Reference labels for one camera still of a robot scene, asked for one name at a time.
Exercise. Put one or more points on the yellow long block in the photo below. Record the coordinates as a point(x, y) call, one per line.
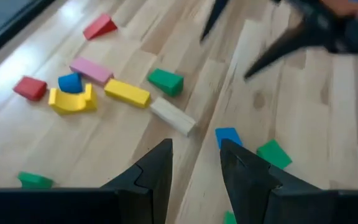
point(127, 93)

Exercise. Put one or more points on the red wedge block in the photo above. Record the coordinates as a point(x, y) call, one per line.
point(99, 26)

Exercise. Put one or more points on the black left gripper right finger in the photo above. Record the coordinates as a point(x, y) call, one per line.
point(247, 183)

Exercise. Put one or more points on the green rectangular block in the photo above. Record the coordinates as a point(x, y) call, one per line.
point(34, 181)

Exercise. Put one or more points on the blue rectangular block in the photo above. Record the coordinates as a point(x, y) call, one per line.
point(227, 134)

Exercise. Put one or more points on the pink long block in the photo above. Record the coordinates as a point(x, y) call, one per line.
point(90, 70)

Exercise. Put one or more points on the blue half-round block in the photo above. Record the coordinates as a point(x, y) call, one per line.
point(70, 82)

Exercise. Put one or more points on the green wedge block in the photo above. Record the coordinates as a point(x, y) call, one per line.
point(166, 81)

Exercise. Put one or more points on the small green cube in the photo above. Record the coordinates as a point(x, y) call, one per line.
point(273, 154)
point(229, 218)

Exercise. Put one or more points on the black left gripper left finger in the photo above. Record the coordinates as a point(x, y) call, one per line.
point(148, 186)

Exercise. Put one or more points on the black metal table frame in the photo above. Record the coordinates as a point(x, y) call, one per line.
point(14, 27)

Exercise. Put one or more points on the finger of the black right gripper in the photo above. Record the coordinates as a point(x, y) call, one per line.
point(214, 15)
point(275, 54)

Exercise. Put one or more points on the natural wood long block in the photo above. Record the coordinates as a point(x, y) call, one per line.
point(172, 116)

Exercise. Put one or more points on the yellow arch block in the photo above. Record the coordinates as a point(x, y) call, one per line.
point(71, 104)

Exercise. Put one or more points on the small red cube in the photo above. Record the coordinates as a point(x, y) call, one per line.
point(30, 88)

